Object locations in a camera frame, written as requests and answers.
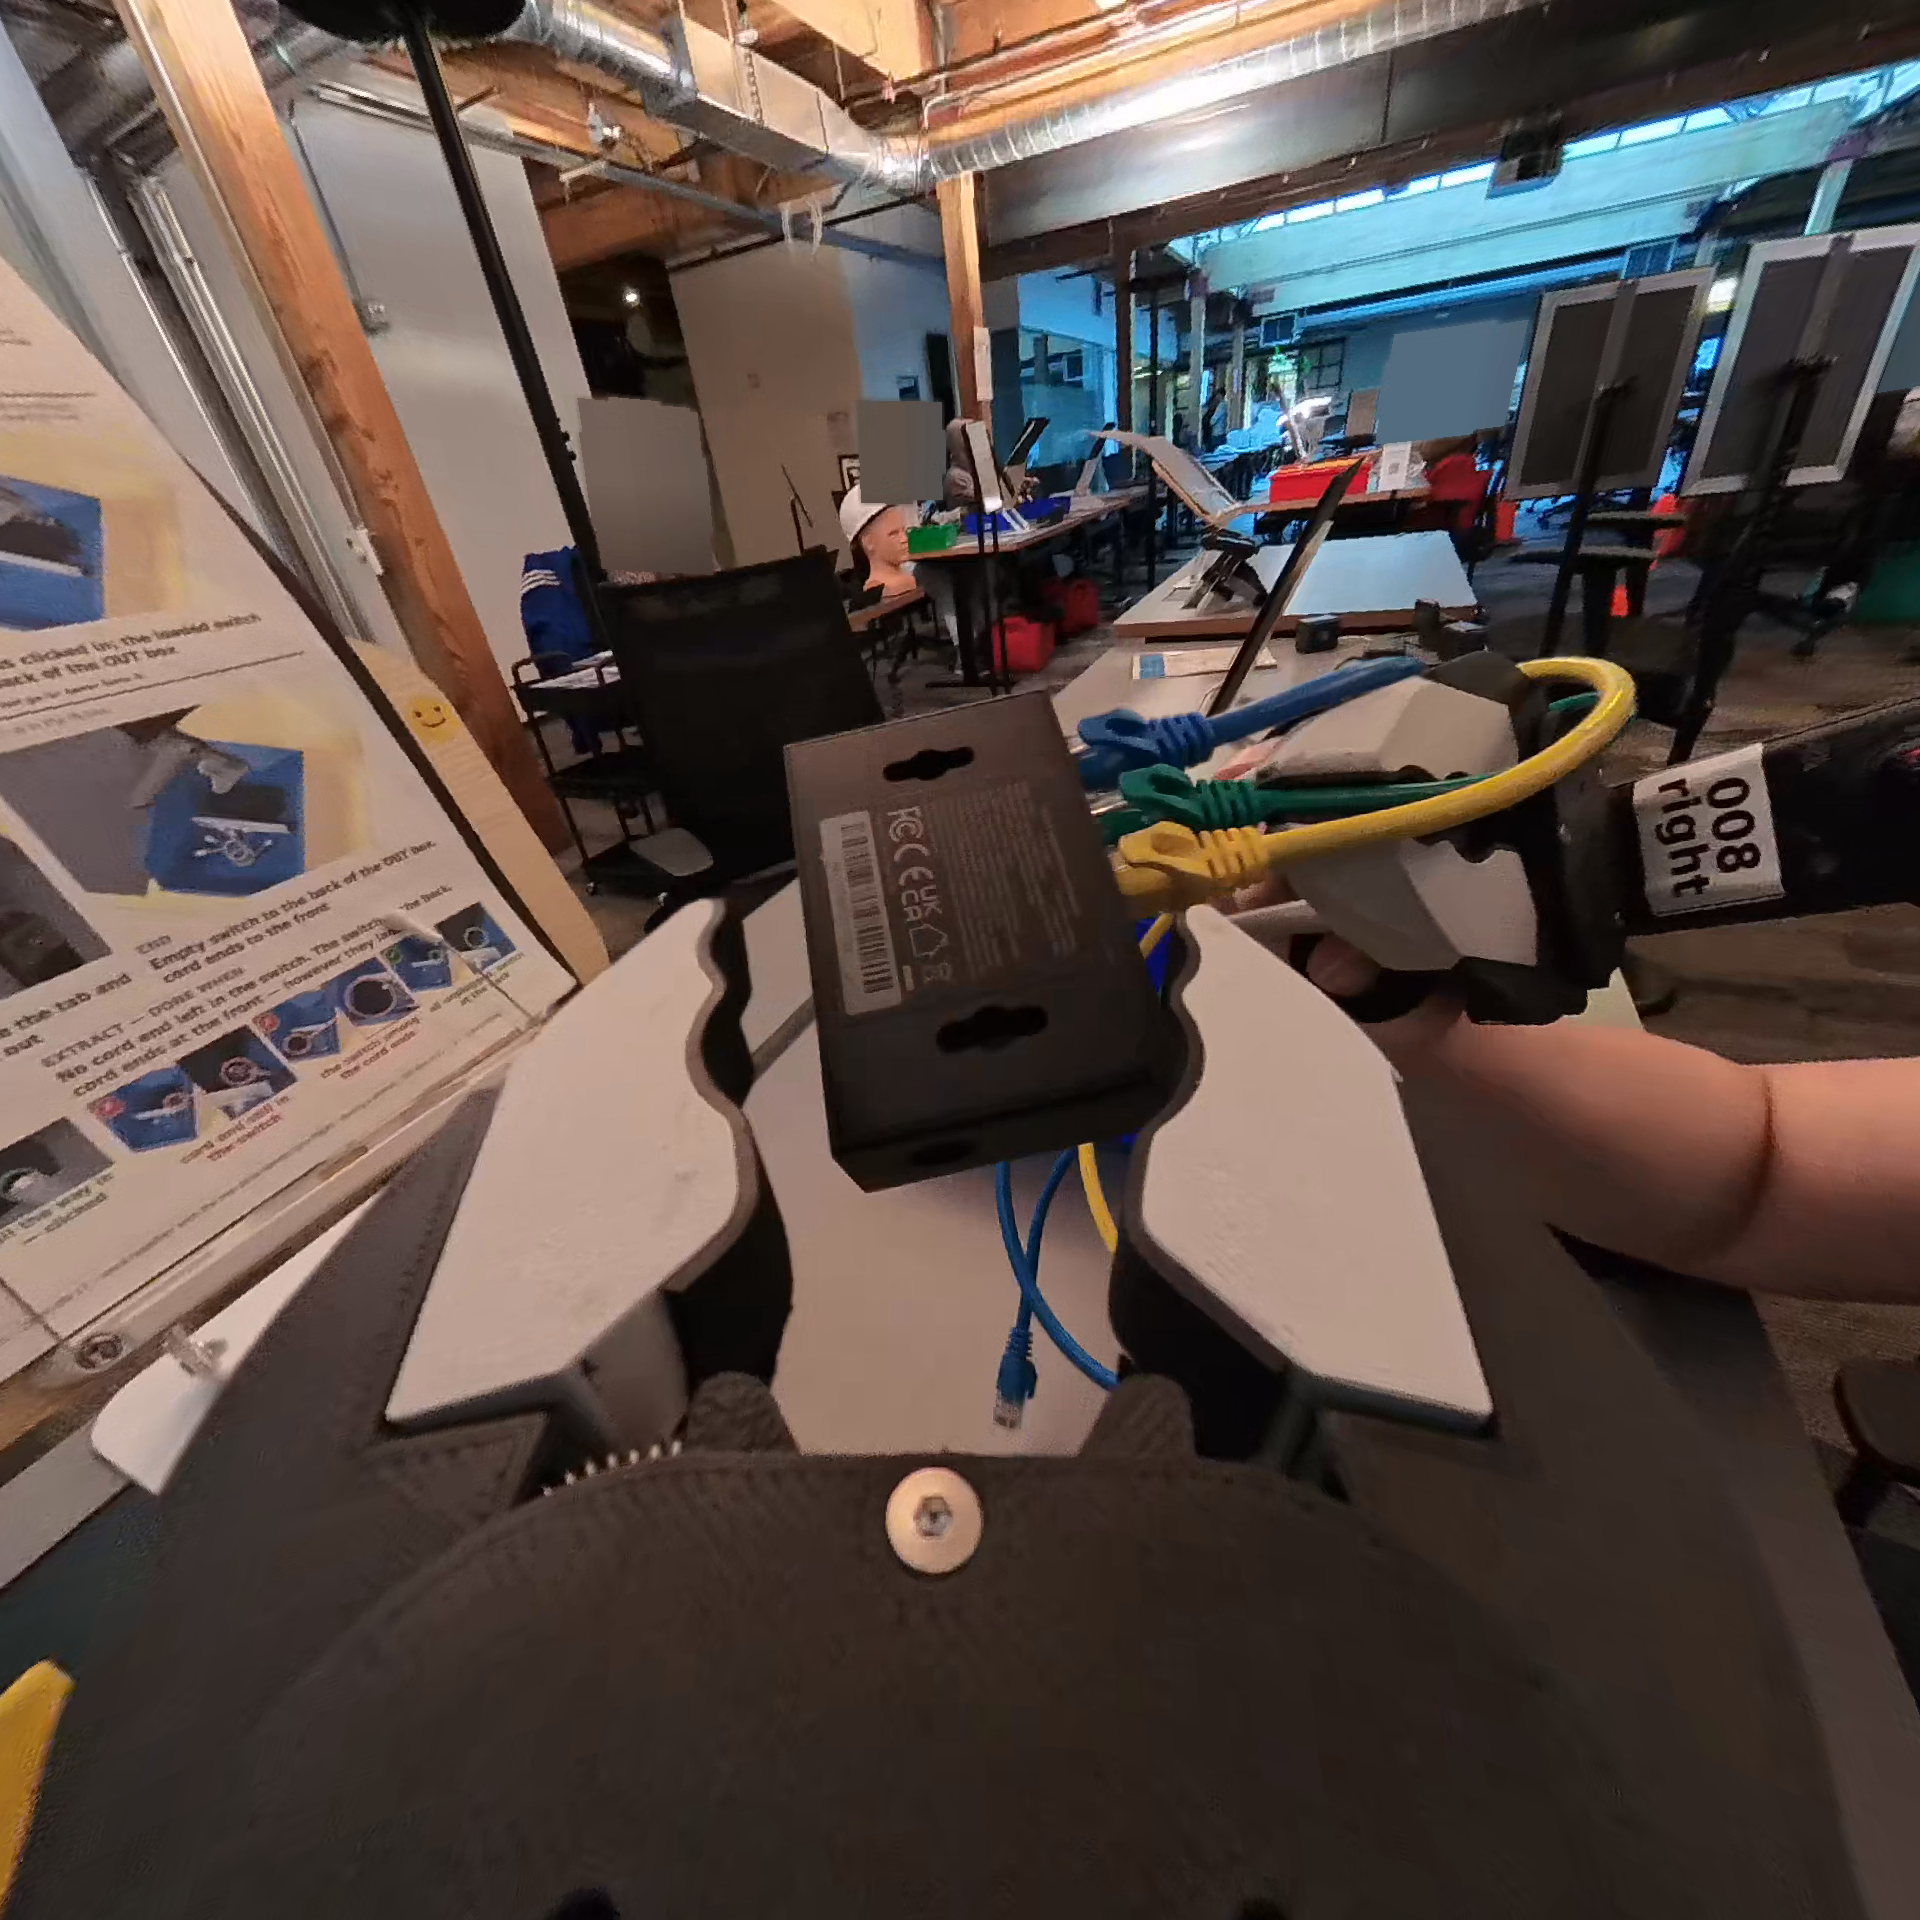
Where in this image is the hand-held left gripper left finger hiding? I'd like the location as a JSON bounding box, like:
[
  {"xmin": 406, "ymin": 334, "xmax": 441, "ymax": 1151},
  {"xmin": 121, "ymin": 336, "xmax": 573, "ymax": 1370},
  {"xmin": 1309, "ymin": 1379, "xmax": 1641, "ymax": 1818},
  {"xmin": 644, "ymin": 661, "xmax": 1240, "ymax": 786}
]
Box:
[{"xmin": 384, "ymin": 898, "xmax": 763, "ymax": 1465}]

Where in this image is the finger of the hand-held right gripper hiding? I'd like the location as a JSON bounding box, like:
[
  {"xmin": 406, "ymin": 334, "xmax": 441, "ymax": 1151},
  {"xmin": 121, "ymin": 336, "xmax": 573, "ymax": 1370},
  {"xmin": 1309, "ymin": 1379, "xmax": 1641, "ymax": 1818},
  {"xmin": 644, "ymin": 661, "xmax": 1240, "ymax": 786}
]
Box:
[
  {"xmin": 1288, "ymin": 803, "xmax": 1542, "ymax": 976},
  {"xmin": 1271, "ymin": 672, "xmax": 1530, "ymax": 790}
]

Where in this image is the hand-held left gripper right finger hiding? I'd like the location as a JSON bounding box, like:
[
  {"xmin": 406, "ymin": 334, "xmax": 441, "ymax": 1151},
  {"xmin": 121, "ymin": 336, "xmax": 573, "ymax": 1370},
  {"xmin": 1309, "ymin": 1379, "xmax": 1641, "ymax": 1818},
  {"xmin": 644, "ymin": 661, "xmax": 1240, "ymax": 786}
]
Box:
[{"xmin": 1120, "ymin": 906, "xmax": 1497, "ymax": 1429}]

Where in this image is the yellow ethernet cable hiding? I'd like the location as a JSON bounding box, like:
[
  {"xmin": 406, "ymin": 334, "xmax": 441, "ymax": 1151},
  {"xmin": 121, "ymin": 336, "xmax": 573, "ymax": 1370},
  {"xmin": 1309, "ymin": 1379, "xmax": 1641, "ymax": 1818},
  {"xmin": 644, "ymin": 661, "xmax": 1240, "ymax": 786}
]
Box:
[{"xmin": 1077, "ymin": 658, "xmax": 1641, "ymax": 1259}]

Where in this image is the green ethernet cable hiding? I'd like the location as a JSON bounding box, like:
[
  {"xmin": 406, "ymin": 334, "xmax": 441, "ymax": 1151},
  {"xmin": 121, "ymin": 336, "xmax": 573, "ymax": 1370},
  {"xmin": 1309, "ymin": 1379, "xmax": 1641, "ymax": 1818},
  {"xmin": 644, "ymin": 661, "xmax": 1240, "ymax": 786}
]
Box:
[{"xmin": 1100, "ymin": 687, "xmax": 1599, "ymax": 850}]

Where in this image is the blue ethernet cable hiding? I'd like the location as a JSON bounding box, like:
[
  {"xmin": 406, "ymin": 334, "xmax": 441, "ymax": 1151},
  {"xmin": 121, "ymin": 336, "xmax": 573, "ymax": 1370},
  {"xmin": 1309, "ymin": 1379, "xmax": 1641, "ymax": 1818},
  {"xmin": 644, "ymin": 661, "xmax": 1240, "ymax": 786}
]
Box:
[{"xmin": 994, "ymin": 655, "xmax": 1426, "ymax": 1429}]

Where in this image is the black network switch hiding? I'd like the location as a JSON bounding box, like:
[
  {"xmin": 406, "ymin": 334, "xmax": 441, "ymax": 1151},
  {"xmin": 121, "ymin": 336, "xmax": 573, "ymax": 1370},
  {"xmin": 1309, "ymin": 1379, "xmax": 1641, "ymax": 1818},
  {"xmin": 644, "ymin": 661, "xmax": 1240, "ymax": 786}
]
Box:
[{"xmin": 781, "ymin": 691, "xmax": 1206, "ymax": 1199}]

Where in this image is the person's right forearm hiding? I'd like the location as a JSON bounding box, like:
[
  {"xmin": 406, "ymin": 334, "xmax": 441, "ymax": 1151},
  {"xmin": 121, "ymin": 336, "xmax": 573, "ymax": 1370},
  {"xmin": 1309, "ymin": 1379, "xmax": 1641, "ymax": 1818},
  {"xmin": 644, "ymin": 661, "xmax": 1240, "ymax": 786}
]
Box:
[{"xmin": 1753, "ymin": 1057, "xmax": 1920, "ymax": 1311}]

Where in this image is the open dark laptop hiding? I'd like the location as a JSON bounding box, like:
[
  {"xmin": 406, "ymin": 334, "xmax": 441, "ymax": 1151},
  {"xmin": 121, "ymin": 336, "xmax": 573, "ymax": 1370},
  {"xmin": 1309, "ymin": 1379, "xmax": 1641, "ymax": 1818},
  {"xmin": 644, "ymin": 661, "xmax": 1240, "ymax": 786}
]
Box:
[{"xmin": 1201, "ymin": 454, "xmax": 1375, "ymax": 723}]

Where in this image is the laptop on stand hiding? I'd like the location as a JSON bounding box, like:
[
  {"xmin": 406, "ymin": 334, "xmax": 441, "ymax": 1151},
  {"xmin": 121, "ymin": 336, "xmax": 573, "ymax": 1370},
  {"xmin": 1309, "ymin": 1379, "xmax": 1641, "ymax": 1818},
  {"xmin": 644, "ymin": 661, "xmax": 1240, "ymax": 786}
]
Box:
[{"xmin": 1145, "ymin": 434, "xmax": 1279, "ymax": 613}]

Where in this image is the plywood board with smiley sticker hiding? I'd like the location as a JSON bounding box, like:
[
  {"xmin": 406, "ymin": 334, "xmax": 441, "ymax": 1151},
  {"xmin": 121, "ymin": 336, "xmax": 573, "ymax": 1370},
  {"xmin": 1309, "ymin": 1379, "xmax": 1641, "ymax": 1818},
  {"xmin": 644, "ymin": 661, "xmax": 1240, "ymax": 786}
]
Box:
[{"xmin": 348, "ymin": 639, "xmax": 614, "ymax": 993}]

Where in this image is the black rolling cart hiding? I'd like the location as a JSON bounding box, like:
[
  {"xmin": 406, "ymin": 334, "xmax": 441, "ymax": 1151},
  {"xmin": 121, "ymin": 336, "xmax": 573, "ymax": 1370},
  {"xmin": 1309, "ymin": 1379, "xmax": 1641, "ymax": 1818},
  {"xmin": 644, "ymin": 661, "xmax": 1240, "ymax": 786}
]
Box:
[{"xmin": 510, "ymin": 651, "xmax": 661, "ymax": 868}]

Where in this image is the black panel on stand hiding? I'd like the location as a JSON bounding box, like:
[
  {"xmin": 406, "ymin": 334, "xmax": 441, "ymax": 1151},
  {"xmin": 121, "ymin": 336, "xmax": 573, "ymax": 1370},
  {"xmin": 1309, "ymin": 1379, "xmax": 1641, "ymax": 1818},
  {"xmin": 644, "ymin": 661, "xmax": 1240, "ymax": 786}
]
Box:
[
  {"xmin": 1677, "ymin": 224, "xmax": 1920, "ymax": 752},
  {"xmin": 1504, "ymin": 268, "xmax": 1720, "ymax": 663}
]

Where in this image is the black mesh chair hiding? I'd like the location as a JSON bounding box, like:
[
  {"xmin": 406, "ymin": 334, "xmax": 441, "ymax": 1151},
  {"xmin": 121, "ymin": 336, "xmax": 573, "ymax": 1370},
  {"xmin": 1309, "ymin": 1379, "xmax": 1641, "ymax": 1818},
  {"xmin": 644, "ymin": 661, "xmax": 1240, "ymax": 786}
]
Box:
[{"xmin": 578, "ymin": 552, "xmax": 888, "ymax": 906}]

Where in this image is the blue striped jacket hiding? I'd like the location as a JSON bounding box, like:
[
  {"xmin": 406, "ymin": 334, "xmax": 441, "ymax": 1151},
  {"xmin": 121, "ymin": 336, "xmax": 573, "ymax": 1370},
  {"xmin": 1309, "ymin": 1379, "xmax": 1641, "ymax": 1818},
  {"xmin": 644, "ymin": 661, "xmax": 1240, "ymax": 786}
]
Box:
[{"xmin": 516, "ymin": 547, "xmax": 605, "ymax": 752}]

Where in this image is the instruction sheet in acrylic holder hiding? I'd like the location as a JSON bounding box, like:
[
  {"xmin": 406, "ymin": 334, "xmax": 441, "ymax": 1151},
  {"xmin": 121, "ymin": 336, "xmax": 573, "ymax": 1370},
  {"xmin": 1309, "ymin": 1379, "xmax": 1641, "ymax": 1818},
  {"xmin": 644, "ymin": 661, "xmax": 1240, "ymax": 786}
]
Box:
[{"xmin": 0, "ymin": 248, "xmax": 589, "ymax": 1503}]

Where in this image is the mannequin head with white helmet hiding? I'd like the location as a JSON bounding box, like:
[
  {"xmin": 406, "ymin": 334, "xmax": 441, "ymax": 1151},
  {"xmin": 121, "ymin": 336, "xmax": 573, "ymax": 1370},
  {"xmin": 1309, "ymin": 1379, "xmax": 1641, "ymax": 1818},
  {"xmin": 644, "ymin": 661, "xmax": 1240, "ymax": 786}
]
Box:
[{"xmin": 833, "ymin": 486, "xmax": 922, "ymax": 605}]

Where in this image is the yellow plastic piece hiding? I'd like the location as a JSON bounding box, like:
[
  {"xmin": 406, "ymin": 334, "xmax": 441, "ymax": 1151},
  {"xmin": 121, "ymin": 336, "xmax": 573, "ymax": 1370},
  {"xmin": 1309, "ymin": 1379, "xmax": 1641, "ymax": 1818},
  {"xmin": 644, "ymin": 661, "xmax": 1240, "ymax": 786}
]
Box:
[{"xmin": 0, "ymin": 1656, "xmax": 77, "ymax": 1850}]

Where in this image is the black stand pole with disc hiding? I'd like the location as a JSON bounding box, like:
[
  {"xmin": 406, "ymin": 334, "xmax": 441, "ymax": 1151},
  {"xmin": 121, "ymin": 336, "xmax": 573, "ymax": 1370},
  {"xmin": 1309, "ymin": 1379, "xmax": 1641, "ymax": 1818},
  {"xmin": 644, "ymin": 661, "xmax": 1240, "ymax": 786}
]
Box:
[{"xmin": 282, "ymin": 0, "xmax": 609, "ymax": 589}]

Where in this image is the wooden post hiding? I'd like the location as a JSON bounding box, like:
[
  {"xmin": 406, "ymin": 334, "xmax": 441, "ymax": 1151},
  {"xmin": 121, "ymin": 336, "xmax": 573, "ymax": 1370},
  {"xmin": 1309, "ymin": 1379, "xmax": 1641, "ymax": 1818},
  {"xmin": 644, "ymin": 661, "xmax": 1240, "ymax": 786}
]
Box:
[{"xmin": 111, "ymin": 0, "xmax": 581, "ymax": 866}]

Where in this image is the silver ventilation duct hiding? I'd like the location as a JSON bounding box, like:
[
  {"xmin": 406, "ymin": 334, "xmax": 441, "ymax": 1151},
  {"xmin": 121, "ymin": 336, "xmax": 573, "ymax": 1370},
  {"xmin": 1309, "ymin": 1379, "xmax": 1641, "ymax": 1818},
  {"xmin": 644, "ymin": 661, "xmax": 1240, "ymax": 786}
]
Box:
[{"xmin": 502, "ymin": 0, "xmax": 1442, "ymax": 196}]

